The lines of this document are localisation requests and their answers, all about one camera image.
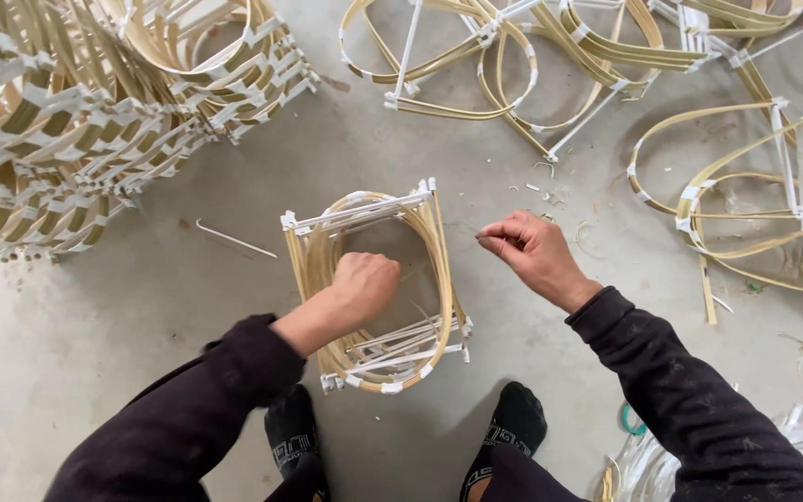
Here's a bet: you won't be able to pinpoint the person's right hand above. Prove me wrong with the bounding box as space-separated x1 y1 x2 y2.
474 210 605 315

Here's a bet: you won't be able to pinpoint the person's left hand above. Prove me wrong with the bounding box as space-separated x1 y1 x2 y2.
329 251 402 327

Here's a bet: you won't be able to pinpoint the bamboo hoop frame white joints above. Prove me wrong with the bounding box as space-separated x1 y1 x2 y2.
280 177 474 396

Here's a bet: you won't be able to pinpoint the thin white plastic strip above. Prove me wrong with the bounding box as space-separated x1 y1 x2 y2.
195 219 279 259

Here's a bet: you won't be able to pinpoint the small bamboo scraps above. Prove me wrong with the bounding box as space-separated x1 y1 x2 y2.
507 160 592 245

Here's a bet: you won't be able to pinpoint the person's left black sock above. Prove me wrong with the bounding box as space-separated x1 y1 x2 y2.
264 383 327 492

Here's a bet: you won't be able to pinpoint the person's black sock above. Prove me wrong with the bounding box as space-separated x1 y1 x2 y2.
460 381 548 502
264 383 327 492

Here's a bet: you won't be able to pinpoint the person's right black sock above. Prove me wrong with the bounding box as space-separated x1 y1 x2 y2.
460 381 548 502

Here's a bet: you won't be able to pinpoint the green tape roll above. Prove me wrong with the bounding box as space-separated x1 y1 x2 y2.
619 402 648 437

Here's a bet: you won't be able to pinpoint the loose scattered bamboo frames heap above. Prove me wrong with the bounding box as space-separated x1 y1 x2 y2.
337 0 803 337

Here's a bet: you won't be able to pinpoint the pile of white plastic strips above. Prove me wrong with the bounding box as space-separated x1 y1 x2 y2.
595 403 803 502

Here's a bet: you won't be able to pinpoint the tall stack of bamboo frames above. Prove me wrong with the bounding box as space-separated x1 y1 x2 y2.
0 0 321 267

